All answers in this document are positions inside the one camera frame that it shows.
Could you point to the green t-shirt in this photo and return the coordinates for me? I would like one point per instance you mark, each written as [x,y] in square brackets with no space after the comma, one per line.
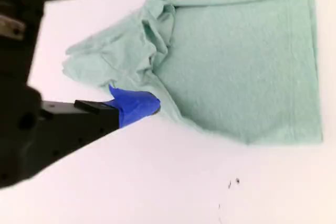
[236,64]

